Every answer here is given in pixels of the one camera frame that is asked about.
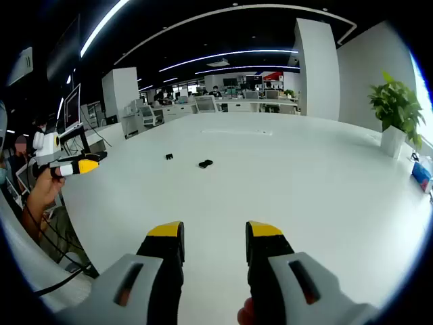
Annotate person in white shirt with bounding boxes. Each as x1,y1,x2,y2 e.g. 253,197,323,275
0,188,99,316

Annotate blue tissue box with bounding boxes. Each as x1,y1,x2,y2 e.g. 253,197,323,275
410,160,433,194

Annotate person's left hand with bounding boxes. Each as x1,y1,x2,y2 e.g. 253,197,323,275
35,166,66,206

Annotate green plant in white pot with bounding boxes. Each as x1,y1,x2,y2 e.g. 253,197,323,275
367,70,428,158

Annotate person's right hand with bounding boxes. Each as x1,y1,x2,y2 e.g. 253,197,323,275
236,297,255,325

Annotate white office chair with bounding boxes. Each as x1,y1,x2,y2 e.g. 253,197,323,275
139,104,166,128
193,95,220,113

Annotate computer monitor on black stand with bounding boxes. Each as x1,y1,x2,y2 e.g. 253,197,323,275
58,83,108,160

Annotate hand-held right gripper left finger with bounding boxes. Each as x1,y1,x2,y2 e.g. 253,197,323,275
57,221,185,325

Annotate person's khaki trouser leg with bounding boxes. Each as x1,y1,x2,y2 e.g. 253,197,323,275
39,205,93,269

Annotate black cable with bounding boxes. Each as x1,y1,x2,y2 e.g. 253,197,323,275
22,199,99,296

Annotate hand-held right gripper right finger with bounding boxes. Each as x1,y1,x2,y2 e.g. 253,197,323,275
246,221,380,325

